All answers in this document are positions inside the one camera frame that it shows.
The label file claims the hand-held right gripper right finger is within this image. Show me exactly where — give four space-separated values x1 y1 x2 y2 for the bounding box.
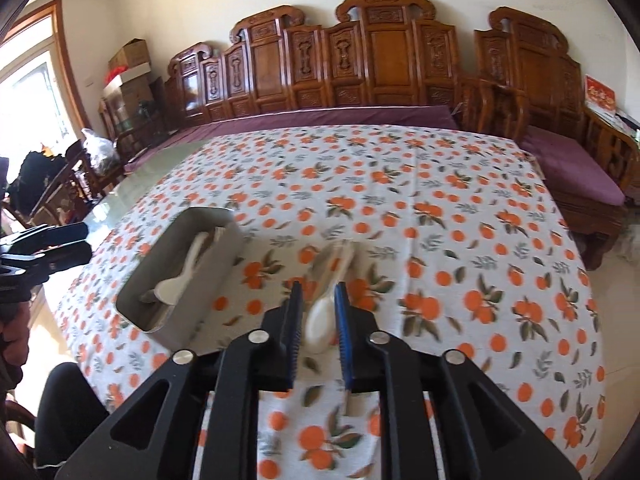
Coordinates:
334 281 583 480

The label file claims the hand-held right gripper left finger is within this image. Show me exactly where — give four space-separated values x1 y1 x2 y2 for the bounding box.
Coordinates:
55 280 303 480

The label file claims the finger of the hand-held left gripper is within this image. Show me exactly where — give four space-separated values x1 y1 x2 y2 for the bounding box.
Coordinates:
10 222 89 251
0 242 93 276

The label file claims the white ceramic spoon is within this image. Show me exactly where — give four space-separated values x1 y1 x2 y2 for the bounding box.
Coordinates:
305 241 357 353
154 231 211 307

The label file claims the rectangular metal tray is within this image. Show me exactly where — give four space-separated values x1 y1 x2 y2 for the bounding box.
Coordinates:
116 206 245 351

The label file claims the person's left forearm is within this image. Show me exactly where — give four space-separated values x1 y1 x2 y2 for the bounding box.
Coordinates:
0 305 27 366

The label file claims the dark wooden dining chair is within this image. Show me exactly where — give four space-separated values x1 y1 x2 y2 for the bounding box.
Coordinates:
5 140 126 231

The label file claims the black bag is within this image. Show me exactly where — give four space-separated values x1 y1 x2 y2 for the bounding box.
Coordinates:
17 150 66 211

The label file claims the clear plastic bag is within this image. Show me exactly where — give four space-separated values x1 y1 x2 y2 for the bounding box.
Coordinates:
81 128 118 171

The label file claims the tall wooden chair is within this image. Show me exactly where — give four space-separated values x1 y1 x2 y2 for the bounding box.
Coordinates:
97 97 131 161

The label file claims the person's black trousered leg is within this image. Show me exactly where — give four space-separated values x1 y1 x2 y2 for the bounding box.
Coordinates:
35 362 108 466

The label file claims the reddish wooden chair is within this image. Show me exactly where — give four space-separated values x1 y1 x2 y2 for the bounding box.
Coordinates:
0 395 38 480

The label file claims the orange fruit print tablecloth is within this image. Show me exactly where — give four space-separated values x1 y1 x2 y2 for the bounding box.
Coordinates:
52 125 606 480

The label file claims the stack of cardboard boxes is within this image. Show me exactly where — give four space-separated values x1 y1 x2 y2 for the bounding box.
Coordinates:
105 80 166 131

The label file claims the white flat box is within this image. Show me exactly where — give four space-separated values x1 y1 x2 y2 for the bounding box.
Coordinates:
103 62 152 98

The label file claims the brown cardboard box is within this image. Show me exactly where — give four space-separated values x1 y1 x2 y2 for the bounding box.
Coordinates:
108 39 149 72

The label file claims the long purple sofa cushion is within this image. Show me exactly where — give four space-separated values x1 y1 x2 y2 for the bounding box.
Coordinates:
122 105 461 173

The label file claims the carved wooden sofa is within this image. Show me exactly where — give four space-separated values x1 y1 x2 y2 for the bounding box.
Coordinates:
115 0 501 171

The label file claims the square purple seat cushion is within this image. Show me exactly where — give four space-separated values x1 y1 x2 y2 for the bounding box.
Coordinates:
520 125 627 206

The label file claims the carved wooden armchair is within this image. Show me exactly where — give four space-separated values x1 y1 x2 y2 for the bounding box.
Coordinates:
462 6 640 271

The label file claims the red gift box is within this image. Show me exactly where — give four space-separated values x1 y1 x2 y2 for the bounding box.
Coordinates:
584 75 617 111

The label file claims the wooden door frame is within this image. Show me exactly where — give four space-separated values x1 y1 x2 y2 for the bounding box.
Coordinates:
0 0 93 141

